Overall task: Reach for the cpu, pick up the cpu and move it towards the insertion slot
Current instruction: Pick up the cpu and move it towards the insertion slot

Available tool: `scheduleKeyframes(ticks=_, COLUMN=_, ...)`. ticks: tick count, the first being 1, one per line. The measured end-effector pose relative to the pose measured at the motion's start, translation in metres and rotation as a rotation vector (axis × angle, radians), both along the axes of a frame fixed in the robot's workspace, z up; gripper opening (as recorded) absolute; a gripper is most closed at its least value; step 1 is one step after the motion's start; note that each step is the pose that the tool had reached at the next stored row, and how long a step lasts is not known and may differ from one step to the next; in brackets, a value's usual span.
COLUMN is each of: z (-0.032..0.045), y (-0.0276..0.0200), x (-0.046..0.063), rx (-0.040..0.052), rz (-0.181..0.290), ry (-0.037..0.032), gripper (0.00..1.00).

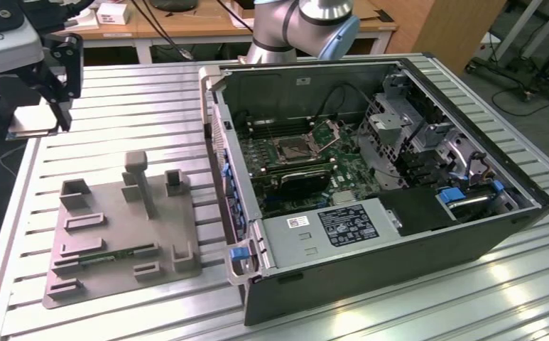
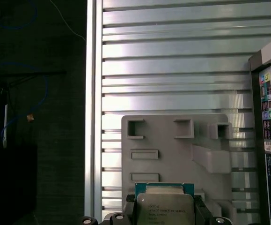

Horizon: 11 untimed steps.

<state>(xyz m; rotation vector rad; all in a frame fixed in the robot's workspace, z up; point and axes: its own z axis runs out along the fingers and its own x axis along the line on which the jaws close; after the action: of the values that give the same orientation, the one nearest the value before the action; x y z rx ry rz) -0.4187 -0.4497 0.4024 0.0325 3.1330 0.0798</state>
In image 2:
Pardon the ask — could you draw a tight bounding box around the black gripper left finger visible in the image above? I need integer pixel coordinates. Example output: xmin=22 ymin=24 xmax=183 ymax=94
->
xmin=81 ymin=193 xmax=138 ymax=225

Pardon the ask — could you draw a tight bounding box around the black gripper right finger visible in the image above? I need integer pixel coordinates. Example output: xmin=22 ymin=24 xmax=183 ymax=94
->
xmin=193 ymin=195 xmax=229 ymax=225

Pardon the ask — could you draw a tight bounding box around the silver CPU green edge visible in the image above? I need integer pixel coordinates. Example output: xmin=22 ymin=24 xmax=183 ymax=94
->
xmin=135 ymin=182 xmax=194 ymax=225

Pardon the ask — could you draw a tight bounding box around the grey parts rack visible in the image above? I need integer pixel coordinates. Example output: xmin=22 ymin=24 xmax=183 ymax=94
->
xmin=121 ymin=114 xmax=238 ymax=225

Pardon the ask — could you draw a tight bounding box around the black open PC case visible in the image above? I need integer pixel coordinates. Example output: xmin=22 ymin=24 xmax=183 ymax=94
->
xmin=247 ymin=30 xmax=271 ymax=225

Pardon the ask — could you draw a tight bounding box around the black floor box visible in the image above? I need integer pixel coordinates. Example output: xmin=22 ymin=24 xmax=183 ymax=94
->
xmin=0 ymin=144 xmax=38 ymax=218

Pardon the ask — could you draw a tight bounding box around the blue floor cable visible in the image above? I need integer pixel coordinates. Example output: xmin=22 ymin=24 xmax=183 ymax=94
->
xmin=0 ymin=0 xmax=50 ymax=143

